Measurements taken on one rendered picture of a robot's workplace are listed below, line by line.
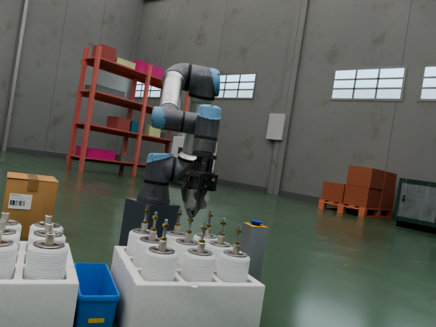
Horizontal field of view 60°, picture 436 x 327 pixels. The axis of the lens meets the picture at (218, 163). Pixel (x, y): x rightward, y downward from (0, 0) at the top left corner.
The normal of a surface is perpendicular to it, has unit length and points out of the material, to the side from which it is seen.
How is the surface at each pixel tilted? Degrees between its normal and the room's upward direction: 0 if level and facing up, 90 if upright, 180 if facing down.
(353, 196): 90
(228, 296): 90
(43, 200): 90
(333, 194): 90
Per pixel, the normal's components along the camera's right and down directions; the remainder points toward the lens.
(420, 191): -0.63, -0.10
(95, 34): 0.77, 0.11
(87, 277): 0.40, 0.03
